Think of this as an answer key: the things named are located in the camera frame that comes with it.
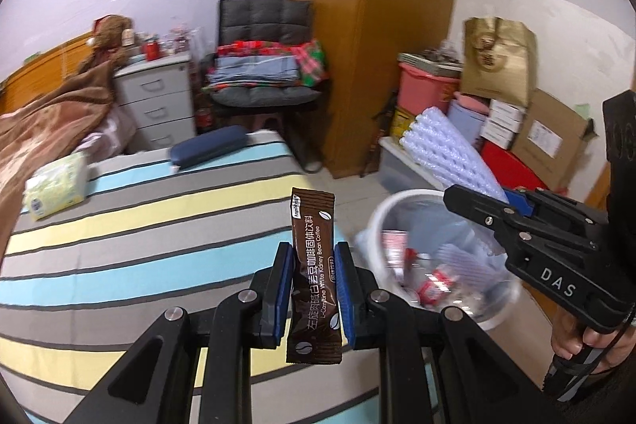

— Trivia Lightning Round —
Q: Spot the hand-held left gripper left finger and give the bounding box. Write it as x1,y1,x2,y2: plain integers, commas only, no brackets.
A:
64,241,299,424

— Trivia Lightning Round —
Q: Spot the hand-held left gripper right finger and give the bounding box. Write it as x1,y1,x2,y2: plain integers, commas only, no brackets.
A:
334,241,552,424

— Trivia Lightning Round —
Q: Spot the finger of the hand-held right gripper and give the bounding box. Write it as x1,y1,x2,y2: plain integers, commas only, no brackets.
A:
444,184,536,257
507,188,610,252

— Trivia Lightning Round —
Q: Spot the brown coffee sachet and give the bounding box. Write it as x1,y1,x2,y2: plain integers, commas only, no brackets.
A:
285,187,343,364

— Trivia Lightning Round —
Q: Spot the translucent bin liner bag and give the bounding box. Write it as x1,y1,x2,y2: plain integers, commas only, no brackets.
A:
358,196,512,316

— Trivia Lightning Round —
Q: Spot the red and white wrapper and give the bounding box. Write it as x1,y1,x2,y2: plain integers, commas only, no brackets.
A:
382,230,408,271

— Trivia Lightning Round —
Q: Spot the white round trash bin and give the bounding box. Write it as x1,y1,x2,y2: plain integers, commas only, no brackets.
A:
355,188,522,330

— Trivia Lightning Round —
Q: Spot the person's right hand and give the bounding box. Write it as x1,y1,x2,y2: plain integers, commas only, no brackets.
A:
549,311,596,359

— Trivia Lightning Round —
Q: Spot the red gift box gold print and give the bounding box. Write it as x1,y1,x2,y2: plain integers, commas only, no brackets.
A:
479,141,562,194

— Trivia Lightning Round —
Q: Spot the white medicine box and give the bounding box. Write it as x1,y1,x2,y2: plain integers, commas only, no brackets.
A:
484,111,525,130
489,99,527,119
479,133,520,151
482,123,522,140

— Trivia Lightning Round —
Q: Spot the brown cardboard mailer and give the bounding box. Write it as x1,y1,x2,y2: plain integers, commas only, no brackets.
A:
512,89,597,191

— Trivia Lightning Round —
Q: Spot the light blue cylindrical container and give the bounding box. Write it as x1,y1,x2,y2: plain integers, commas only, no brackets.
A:
447,99,485,151

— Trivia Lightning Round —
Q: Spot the clear storage box white lid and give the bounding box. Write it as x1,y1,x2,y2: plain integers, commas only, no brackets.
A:
378,136,448,191

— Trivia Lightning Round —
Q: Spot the yellow patterned box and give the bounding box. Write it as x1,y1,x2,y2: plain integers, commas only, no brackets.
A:
390,106,418,141

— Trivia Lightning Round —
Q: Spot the pink plastic tub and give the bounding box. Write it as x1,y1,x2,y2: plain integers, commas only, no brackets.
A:
397,64,460,119

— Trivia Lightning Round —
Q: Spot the gold paper gift bag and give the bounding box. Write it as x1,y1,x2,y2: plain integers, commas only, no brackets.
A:
460,17,537,107

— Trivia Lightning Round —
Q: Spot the striped flat tray box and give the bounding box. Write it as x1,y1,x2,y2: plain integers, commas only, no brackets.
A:
397,51,463,77

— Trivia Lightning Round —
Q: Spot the striped bed sheet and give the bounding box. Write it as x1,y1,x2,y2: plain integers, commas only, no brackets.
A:
0,128,378,424

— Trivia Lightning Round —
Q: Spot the dark blue glasses case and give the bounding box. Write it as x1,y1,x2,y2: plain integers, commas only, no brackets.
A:
170,126,248,170

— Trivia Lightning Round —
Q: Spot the large wooden wardrobe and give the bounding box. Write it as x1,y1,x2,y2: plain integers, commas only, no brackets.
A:
289,0,465,179

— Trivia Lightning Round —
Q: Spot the red green plaid cloth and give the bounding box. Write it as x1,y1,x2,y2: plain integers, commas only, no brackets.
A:
216,39,329,87

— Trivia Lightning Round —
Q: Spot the folded blue bedding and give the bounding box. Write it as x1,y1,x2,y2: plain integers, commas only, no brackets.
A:
206,54,301,87

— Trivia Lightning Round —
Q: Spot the grey drawer nightstand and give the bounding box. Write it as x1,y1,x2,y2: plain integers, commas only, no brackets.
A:
113,51,194,151

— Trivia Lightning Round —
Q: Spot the pale green tissue pack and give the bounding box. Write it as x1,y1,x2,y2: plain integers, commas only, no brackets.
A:
24,152,89,222

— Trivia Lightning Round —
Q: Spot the dark grey cushioned chair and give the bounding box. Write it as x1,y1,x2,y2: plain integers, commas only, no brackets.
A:
201,0,324,171

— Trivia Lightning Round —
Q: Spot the brown blanket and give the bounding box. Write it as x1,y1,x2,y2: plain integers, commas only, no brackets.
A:
0,59,117,251

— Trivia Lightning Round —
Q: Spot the brown teddy bear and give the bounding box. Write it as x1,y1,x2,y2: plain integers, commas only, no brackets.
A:
82,14,137,70

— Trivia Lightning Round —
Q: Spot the wooden bed headboard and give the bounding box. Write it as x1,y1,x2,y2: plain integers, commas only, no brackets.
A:
0,31,100,107

